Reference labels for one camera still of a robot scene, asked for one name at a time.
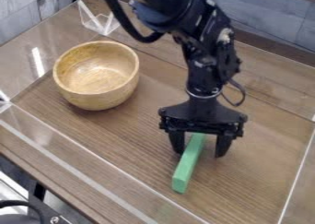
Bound wooden bowl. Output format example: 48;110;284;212
53;41;139;111

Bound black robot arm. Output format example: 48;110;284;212
104;0;247;158

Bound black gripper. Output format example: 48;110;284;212
159;98;247;158

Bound clear acrylic corner bracket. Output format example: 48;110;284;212
77;0;120;36

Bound green rectangular block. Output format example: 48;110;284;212
171;134;205;194

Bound clear acrylic front wall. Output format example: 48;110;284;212
0;101;209;224

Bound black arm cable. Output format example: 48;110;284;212
220;78;247;108

